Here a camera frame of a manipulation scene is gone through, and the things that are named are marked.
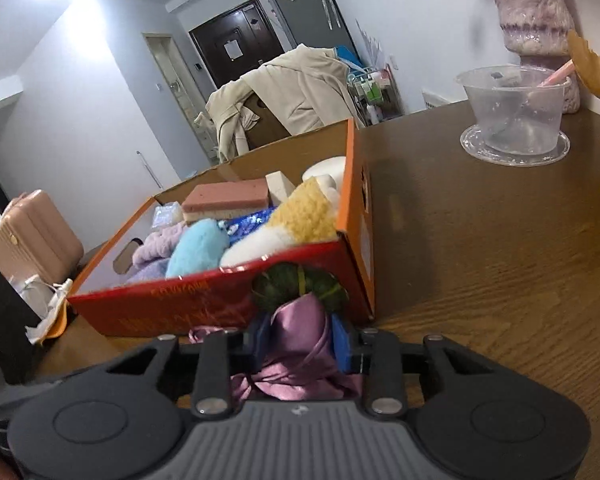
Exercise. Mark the white plush piece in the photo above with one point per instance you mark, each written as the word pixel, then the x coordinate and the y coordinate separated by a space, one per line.
pixel 329 191

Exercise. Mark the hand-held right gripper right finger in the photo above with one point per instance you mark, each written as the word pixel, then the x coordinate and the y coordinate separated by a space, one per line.
pixel 341 345

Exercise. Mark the grey refrigerator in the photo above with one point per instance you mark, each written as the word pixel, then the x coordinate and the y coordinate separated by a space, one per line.
pixel 310 10

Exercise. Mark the white interior door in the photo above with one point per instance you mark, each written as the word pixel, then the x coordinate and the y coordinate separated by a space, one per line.
pixel 165 90

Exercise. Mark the pink suitcase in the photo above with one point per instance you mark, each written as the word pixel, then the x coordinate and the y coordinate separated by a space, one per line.
pixel 35 240

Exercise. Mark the lilac fluffy towel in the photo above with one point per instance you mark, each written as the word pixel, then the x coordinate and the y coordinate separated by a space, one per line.
pixel 155 255

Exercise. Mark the yellow white fluffy cloth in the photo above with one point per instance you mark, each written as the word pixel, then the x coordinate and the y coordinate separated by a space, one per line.
pixel 300 215

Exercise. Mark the orange red cardboard box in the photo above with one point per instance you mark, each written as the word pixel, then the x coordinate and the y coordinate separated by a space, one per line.
pixel 180 300

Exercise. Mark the clear plastic bowl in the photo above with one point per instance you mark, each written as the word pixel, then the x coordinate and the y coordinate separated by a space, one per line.
pixel 515 110

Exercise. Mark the clear plastic lid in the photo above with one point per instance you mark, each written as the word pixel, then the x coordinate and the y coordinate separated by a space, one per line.
pixel 472 152

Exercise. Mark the blue patterned packet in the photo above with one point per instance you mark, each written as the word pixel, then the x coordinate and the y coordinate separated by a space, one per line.
pixel 250 224

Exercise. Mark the orange bag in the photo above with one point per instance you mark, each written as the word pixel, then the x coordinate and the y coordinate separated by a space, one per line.
pixel 62 325

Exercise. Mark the light blue plush cloth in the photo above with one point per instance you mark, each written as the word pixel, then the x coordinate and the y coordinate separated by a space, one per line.
pixel 197 250

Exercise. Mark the white paper sheet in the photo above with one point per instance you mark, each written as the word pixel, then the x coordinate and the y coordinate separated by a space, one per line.
pixel 233 49

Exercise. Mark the white utility cart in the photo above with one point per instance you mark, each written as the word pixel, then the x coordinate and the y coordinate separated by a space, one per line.
pixel 380 110

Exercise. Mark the dark brown door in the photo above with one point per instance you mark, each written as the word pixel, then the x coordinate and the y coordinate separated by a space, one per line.
pixel 240 25

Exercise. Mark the beige sponge block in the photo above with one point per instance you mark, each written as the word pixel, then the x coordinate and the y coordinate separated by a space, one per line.
pixel 281 187

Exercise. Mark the pink plastic spoon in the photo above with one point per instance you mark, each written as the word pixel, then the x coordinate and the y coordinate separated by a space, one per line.
pixel 555 76

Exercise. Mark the pink sponge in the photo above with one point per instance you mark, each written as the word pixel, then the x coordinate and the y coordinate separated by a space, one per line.
pixel 230 197

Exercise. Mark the clear glitter packet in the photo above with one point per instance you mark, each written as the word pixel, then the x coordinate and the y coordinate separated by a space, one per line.
pixel 169 215

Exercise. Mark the purple satin cloth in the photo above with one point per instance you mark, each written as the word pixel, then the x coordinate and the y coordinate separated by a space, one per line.
pixel 300 350

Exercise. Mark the green pumpkin toy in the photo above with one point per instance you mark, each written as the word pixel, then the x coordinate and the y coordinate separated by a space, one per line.
pixel 280 285

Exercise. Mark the group of toiletry bottles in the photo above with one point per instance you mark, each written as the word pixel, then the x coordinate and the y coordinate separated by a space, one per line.
pixel 372 87

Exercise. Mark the beige coat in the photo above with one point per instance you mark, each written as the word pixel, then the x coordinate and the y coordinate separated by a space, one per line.
pixel 290 95

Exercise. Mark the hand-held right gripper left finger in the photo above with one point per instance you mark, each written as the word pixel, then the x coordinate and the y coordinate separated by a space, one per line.
pixel 262 340

